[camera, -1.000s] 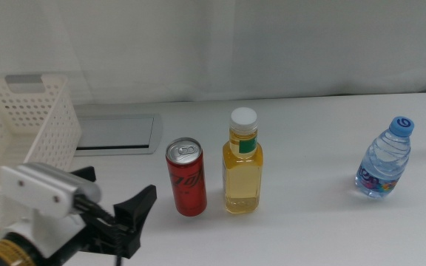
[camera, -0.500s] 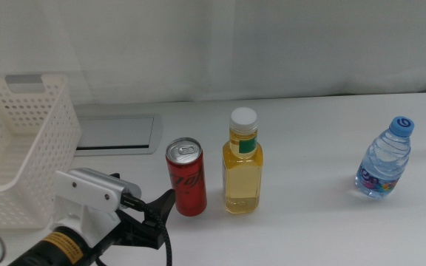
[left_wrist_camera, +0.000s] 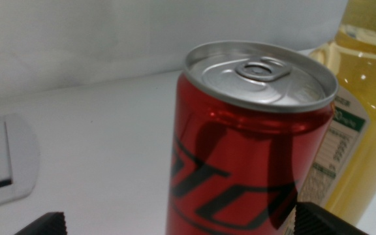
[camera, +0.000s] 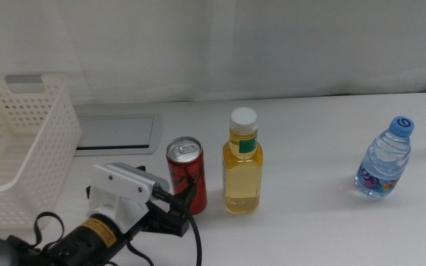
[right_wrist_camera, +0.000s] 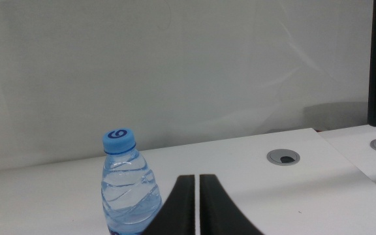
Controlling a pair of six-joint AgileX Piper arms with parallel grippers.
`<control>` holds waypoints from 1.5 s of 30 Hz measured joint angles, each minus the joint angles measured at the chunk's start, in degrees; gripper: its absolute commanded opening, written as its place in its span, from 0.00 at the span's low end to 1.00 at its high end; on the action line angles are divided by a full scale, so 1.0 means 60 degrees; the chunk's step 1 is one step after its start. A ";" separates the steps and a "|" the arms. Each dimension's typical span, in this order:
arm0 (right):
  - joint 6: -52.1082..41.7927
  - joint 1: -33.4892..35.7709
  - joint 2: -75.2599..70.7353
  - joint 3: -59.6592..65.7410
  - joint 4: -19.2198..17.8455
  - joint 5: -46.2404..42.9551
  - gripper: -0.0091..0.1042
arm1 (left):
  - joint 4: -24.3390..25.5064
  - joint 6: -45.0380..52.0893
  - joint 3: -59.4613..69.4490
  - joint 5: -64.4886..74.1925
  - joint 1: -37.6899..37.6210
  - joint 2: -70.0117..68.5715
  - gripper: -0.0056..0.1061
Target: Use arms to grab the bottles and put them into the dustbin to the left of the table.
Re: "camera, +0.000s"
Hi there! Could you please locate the red drink can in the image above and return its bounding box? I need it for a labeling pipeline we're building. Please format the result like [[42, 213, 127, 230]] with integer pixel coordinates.
[[165, 136, 209, 216]]

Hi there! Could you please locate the yellow tea bottle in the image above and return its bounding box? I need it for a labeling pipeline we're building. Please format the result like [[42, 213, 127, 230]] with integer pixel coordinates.
[[222, 106, 265, 215]]

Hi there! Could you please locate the clear blue-capped water bottle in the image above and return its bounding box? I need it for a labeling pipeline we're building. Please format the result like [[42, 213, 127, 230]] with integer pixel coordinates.
[[354, 115, 416, 200]]

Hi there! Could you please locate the white perforated plastic basket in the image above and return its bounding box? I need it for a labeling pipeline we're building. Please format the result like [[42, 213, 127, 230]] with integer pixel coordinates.
[[0, 73, 83, 232]]

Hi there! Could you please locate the white backdrop curtain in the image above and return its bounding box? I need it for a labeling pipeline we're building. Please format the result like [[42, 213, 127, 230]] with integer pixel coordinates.
[[0, 0, 426, 106]]

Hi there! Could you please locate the black braided camera cable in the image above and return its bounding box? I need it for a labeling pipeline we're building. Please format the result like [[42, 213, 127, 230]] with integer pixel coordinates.
[[151, 186, 204, 266]]

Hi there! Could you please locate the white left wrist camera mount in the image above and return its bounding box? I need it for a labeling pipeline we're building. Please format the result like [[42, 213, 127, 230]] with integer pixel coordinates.
[[86, 162, 171, 234]]

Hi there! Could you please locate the grey table cable hatch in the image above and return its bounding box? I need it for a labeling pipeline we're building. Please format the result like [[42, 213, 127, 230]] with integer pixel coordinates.
[[72, 113, 164, 157]]

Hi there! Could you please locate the thin black cable loop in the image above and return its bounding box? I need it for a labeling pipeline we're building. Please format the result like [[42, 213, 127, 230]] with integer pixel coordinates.
[[33, 211, 66, 255]]

